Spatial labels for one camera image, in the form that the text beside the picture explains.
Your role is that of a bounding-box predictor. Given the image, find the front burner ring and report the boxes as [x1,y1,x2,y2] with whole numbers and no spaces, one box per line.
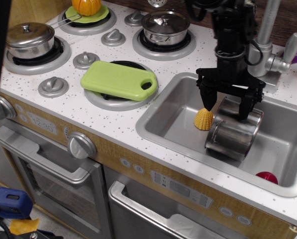
[83,60,159,112]

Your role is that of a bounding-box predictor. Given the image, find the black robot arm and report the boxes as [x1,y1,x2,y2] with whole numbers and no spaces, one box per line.
[185,0,266,120]

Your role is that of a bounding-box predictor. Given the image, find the orange toy pumpkin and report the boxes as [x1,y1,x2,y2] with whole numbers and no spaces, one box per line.
[71,0,101,16]

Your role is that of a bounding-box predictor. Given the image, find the silver sink basin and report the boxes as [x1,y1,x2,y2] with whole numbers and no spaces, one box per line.
[136,73,297,197]

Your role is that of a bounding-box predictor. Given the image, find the digital clock panel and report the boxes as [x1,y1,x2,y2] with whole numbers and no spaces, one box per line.
[26,112,57,135]

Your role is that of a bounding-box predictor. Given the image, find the dishwasher door with handle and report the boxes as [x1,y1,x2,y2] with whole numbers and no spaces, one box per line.
[103,165,254,239]

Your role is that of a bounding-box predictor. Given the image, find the silver stove knob rear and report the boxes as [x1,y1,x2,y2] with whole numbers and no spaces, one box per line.
[124,10,144,27]

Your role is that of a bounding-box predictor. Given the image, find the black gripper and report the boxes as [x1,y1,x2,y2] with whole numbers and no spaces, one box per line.
[196,62,266,121]

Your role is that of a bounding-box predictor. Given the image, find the green plate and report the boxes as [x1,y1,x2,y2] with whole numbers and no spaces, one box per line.
[64,4,109,24]

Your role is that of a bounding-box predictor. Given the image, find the silver stove knob front left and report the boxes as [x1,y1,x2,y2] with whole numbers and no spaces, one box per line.
[38,77,69,98]

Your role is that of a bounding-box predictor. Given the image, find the silver stove knob upper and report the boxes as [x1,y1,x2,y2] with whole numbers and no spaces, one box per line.
[101,29,126,47]

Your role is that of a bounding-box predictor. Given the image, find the lidded steel pot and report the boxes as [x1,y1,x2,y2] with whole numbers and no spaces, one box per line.
[141,10,190,46]
[5,22,55,59]

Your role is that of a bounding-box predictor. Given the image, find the dishwasher control panel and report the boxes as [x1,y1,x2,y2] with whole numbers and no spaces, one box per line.
[150,170,213,209]

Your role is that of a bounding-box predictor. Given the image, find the rear left burner ring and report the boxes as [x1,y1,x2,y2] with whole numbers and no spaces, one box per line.
[58,6,118,36]

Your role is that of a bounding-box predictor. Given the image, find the silver oven dial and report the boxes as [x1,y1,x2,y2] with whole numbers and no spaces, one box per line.
[67,131,97,160]
[0,96,17,120]

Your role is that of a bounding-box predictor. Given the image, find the hanging metal strainer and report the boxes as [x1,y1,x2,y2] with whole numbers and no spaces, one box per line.
[148,0,167,8]

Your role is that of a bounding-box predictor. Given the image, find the burner ring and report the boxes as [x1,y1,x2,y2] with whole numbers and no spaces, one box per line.
[58,6,118,36]
[3,36,72,76]
[83,60,159,112]
[132,27,197,61]

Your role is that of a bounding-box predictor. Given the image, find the silver stove knob middle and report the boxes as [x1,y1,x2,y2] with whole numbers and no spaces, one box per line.
[73,51,100,70]

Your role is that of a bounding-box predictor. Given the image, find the lidded steel pot rear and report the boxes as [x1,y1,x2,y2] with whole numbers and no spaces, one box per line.
[141,10,190,46]

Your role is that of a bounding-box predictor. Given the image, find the silver oven dial left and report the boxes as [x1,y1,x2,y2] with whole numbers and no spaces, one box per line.
[0,96,17,120]

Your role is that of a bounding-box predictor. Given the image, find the silver stove knob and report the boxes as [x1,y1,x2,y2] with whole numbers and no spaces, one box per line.
[124,10,144,27]
[38,77,69,98]
[73,51,100,70]
[101,29,126,47]

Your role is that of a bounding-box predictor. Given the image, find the silver oven dial right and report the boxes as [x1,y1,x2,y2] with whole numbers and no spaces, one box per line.
[67,131,97,160]

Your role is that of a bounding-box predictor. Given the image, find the lidded steel pot left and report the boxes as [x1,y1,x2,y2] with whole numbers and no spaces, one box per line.
[5,22,55,59]

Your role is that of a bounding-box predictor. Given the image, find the blue clamp tool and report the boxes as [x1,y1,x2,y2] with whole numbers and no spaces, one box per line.
[0,187,33,219]

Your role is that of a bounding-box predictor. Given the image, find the yellow cloth on floor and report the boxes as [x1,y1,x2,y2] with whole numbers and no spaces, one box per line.
[9,218,40,235]

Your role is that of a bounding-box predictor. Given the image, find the red toy ball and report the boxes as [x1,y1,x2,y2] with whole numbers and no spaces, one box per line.
[256,171,279,185]

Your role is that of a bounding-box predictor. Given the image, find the green cutting board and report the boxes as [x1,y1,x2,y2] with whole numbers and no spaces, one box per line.
[81,61,157,101]

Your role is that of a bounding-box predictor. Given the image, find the silver faucet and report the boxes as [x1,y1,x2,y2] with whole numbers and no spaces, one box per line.
[248,0,297,94]

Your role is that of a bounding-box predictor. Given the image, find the oven door with handle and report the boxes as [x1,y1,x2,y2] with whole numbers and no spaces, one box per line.
[0,123,111,239]

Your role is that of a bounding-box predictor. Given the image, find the yellow toy corn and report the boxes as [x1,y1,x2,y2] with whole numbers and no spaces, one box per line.
[194,108,213,130]

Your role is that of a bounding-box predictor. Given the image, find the rear right burner ring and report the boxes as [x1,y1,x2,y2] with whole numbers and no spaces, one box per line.
[132,27,197,61]

